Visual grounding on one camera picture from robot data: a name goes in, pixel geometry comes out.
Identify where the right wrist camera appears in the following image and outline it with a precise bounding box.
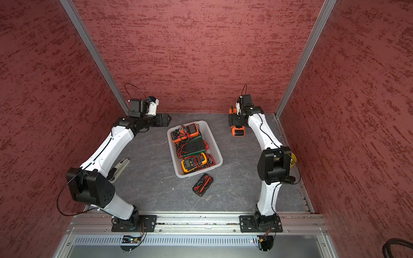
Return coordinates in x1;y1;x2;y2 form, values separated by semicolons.
236;95;254;113

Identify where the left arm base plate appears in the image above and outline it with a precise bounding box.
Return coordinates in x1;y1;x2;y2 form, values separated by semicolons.
111;215;158;233

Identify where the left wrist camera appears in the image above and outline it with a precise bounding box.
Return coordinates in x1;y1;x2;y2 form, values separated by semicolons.
128;96;159;118

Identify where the yellow cup with batteries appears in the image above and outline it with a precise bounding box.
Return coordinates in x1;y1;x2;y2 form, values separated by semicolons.
290;153;297;168

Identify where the white grey stapler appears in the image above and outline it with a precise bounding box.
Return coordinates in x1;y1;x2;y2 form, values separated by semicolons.
106;158;130;182

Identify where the orange multimeter with leads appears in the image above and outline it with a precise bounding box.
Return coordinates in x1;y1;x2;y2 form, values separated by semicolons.
229;107;245;137

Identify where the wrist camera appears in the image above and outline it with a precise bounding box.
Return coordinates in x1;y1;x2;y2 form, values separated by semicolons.
128;96;159;118
236;95;254;113

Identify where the green multimeter face down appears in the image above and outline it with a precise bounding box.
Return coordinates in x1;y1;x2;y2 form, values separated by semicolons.
177;139;207;159

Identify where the large red black multimeter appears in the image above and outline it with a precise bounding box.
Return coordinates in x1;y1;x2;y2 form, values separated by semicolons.
205;154;215;167

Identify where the black multimeter with red leads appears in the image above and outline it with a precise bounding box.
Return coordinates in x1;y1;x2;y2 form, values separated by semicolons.
192;173;214;197

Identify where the orange clamp meter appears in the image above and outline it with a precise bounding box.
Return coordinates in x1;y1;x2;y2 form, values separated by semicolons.
170;123;200;143

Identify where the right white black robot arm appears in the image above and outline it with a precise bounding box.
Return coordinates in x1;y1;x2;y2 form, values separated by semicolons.
229;108;296;228

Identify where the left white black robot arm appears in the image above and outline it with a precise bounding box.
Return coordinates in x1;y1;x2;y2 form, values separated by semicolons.
66;114;172;232

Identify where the white plastic perforated basket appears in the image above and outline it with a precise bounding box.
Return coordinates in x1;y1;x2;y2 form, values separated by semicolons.
167;120;223;178

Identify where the black cable coil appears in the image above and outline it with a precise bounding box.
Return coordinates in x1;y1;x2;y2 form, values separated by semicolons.
382;238;413;258

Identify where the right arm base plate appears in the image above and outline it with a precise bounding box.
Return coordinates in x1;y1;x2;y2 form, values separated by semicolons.
239;213;283;233

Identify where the yellow black multimeter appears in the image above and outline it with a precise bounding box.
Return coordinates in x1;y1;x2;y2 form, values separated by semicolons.
181;153;208;174

